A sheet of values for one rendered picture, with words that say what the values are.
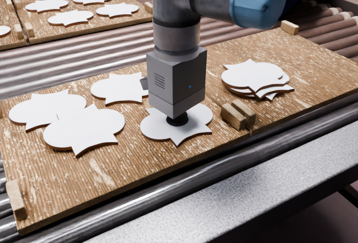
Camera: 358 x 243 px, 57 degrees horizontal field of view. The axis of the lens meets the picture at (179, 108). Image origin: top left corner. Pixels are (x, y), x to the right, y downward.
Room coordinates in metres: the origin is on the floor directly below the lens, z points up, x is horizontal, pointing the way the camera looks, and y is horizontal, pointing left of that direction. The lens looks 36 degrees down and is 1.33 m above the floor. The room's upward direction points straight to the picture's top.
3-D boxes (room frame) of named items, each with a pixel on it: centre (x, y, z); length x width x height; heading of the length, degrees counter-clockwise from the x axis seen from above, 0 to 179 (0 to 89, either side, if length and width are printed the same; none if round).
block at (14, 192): (0.31, 0.23, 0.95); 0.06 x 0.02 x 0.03; 30
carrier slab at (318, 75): (0.73, -0.23, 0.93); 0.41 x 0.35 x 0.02; 120
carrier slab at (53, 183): (0.52, 0.13, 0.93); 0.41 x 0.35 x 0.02; 120
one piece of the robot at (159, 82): (0.52, 0.02, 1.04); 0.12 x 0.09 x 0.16; 46
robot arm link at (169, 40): (0.51, 0.00, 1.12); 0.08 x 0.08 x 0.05
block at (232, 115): (0.51, -0.10, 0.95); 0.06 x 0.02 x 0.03; 30
